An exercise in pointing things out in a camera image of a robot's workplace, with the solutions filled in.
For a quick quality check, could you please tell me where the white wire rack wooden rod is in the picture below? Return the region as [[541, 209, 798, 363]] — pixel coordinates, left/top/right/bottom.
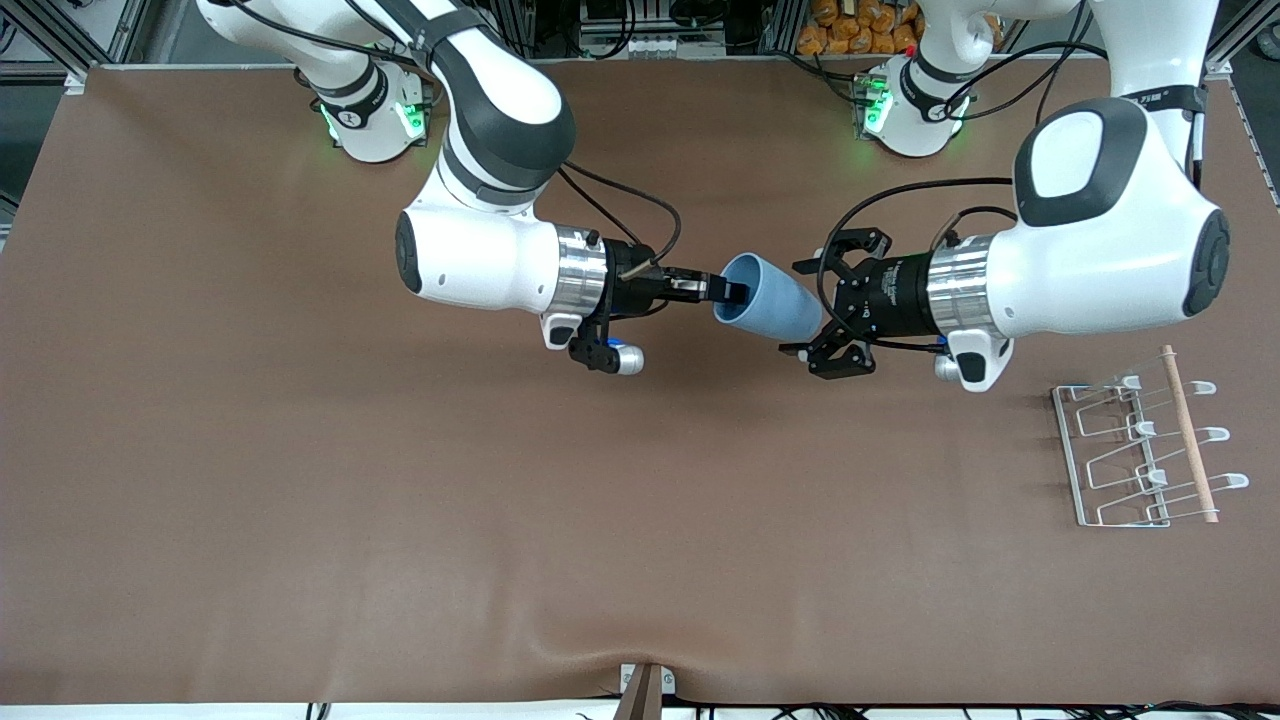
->
[[1051, 345, 1251, 529]]

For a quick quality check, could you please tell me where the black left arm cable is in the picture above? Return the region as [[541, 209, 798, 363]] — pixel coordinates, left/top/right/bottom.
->
[[815, 0, 1206, 351]]

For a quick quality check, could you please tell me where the pile of orange packets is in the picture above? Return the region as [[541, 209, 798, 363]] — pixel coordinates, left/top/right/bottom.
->
[[797, 0, 923, 57]]

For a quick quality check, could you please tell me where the aluminium frame profile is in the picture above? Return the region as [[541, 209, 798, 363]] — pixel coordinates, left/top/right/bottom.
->
[[0, 0, 151, 93]]

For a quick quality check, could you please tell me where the grey metal bracket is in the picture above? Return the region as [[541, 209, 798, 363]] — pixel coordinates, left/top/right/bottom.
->
[[619, 663, 677, 697]]

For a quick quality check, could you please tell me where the brown table mat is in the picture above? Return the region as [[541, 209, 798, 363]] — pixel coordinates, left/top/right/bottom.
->
[[0, 58, 1280, 706]]

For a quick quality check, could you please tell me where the blue plastic cup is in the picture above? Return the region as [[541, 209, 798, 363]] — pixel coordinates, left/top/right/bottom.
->
[[712, 252, 824, 341]]

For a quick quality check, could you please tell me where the white connector strip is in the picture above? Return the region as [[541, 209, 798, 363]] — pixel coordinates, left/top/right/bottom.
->
[[580, 30, 727, 59]]

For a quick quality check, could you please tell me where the brown mounting post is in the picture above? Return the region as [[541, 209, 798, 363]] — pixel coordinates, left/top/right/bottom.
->
[[612, 665, 665, 720]]

